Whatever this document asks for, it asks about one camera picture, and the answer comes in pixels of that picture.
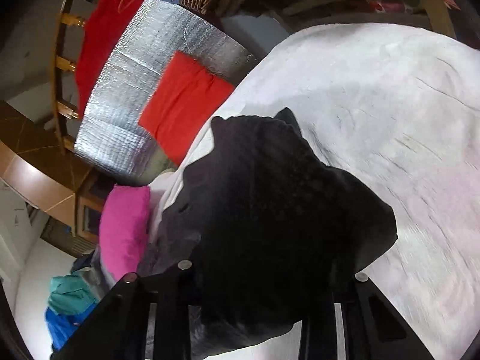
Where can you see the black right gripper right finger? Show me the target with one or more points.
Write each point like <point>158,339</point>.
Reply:
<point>348,317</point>

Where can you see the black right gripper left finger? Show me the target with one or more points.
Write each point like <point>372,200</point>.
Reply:
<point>118,325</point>

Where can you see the black puffer jacket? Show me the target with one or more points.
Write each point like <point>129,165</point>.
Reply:
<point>269,230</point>

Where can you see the grey garment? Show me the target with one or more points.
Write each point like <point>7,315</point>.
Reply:
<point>92,270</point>

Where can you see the blue garment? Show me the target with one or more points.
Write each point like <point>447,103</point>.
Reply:
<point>62,326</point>

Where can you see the teal garment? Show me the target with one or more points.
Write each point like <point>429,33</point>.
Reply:
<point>70,294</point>

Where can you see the magenta pillow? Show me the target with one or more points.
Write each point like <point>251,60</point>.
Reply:
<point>123,229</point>

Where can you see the brown wooden cabinet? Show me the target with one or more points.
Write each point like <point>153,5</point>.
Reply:
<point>56,182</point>

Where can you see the silver foil insulation mat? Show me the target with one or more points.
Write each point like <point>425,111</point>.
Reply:
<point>109,137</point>

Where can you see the pink white fleece blanket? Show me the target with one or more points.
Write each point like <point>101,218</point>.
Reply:
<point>397,107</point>

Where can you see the red pillow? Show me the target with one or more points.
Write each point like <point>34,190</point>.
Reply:
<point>186,97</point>

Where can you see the red cloth on headboard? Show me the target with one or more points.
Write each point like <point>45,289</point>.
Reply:
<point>103,29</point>

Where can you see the wooden bed headboard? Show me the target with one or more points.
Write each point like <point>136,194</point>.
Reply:
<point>62,66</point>

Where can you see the wooden shelf frame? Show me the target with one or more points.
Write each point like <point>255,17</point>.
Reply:
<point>428,14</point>

